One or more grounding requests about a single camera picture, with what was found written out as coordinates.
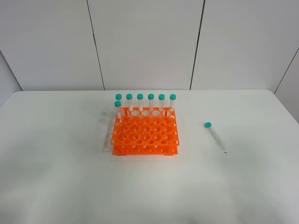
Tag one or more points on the teal-capped test tube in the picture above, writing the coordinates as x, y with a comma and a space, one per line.
212, 131

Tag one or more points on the orange test tube rack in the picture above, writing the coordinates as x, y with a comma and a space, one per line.
145, 133

